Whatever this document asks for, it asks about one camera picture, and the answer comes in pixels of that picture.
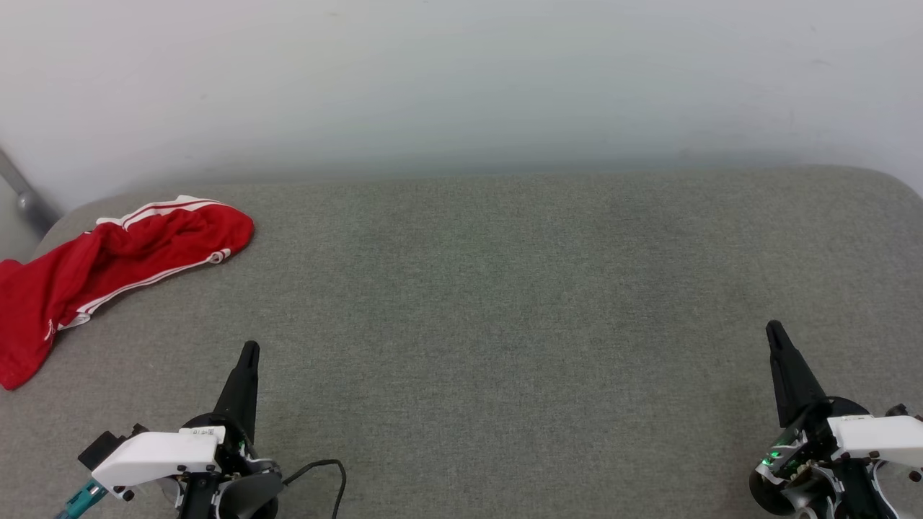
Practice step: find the red white jersey shirt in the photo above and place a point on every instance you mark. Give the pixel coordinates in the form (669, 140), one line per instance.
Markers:
(108, 267)

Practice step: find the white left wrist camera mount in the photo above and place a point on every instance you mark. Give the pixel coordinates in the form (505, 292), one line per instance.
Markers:
(155, 455)

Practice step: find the grey wall pipe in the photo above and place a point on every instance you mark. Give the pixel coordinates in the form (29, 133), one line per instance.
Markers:
(25, 194)

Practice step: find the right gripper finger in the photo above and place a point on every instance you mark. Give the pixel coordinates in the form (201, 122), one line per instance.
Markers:
(792, 382)

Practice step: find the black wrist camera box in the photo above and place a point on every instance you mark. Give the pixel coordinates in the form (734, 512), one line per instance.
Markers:
(97, 450)
(898, 411)

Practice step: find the grey fabric sofa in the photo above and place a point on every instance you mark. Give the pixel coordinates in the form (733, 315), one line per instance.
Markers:
(505, 324)

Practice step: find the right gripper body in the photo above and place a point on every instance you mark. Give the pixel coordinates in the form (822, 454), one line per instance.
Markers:
(807, 447)

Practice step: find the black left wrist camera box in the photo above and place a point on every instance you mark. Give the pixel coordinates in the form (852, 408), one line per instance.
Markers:
(97, 450)

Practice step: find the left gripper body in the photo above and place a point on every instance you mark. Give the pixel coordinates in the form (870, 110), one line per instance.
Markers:
(232, 455)

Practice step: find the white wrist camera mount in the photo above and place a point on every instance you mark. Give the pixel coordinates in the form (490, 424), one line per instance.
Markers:
(883, 440)
(155, 455)

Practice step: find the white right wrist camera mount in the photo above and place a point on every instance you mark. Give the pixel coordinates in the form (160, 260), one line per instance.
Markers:
(883, 440)

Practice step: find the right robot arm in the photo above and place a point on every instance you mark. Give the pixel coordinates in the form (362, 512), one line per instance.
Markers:
(804, 503)

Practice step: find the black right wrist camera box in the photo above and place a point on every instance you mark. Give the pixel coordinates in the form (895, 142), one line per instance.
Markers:
(898, 411)

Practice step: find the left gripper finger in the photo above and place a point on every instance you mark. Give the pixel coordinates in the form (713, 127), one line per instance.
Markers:
(241, 396)

